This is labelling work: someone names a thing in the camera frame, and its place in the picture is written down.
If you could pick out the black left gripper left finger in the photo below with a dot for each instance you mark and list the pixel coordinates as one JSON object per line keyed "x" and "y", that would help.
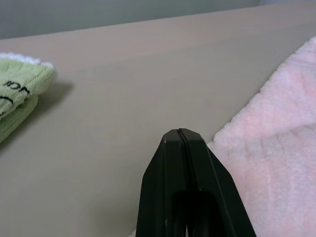
{"x": 160, "y": 172}

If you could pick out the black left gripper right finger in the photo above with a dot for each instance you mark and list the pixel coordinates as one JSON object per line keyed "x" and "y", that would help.
{"x": 212, "y": 187}

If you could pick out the pink fluffy towel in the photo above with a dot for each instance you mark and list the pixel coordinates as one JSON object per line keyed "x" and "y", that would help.
{"x": 276, "y": 148}

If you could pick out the green folded towel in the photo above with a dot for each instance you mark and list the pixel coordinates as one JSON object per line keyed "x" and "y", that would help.
{"x": 22, "y": 76}

